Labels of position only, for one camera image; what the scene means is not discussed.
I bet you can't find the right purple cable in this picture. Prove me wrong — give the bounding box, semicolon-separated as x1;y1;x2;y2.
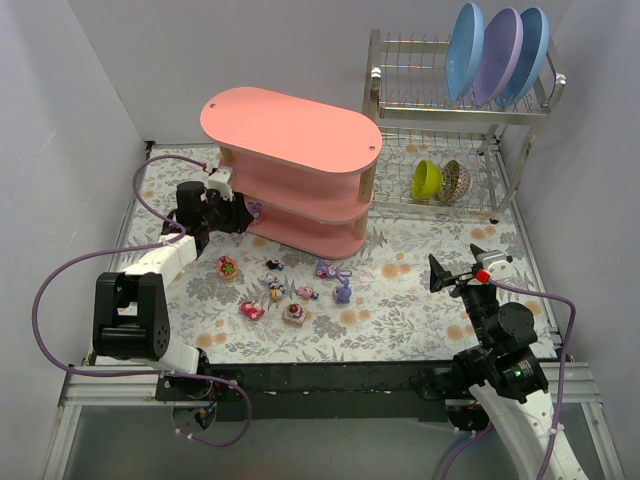
439;279;576;480

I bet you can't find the purple plate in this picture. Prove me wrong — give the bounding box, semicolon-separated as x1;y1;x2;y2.
472;7;523;106

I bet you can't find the pink flowerpot toy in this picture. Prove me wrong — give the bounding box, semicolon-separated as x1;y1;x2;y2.
217;255;238;280

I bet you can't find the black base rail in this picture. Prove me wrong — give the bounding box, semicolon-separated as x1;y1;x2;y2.
154;362;494;431

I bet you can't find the strawberry cake toy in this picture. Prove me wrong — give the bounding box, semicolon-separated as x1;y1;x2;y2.
282;303;310;327

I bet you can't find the blue white duck figure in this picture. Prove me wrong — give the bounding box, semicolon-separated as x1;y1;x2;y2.
264;273;286;291

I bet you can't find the yellow blue duck figure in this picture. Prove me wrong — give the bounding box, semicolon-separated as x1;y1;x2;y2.
271;289;283;302

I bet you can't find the right blue plate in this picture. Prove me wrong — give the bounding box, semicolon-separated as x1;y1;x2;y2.
497;7;550;108

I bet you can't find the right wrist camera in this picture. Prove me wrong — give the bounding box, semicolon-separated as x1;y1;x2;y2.
476;250;515;282

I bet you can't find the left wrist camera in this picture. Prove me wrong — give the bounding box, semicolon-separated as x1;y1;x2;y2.
207;166;234;197

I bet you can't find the pink purple cupcake toy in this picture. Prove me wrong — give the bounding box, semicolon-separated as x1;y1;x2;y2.
247;202;263;222

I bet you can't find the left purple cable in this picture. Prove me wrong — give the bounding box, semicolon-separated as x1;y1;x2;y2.
31;154;253;449

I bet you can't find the floral table mat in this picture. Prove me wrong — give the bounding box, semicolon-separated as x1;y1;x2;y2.
92;142;560;364

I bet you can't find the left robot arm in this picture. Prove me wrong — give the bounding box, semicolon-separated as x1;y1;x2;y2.
92;181;254;374

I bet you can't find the pink three-tier shelf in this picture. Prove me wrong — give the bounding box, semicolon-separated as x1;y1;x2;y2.
200;87;382;259

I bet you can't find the black red mouse figure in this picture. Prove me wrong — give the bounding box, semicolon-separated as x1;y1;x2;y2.
265;259;284;271

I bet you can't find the purple bunny head toy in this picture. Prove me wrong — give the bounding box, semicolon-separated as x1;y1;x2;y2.
315;259;353;281

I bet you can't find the lime green bowl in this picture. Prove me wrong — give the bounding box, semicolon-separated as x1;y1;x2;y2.
411;160;443;200

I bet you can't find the blue plate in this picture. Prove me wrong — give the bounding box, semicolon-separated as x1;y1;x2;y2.
497;7;550;108
446;2;484;103

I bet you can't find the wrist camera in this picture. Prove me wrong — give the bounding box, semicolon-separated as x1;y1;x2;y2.
476;250;515;282
207;166;234;197

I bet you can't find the left blue plate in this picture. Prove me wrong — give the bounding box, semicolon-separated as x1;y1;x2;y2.
446;2;484;103

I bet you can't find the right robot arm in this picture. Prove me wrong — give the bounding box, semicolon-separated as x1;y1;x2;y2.
429;245;586;479

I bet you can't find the pink lying figure toy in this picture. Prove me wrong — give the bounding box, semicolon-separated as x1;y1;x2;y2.
239;301;265;321

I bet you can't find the steel dish rack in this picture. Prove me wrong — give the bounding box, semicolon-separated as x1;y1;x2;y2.
362;29;567;224

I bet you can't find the patterned ceramic bowl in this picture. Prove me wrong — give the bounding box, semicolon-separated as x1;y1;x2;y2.
436;160;472;203

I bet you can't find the purple cable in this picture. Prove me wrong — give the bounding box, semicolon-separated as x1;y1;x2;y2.
31;154;253;449
439;279;576;480

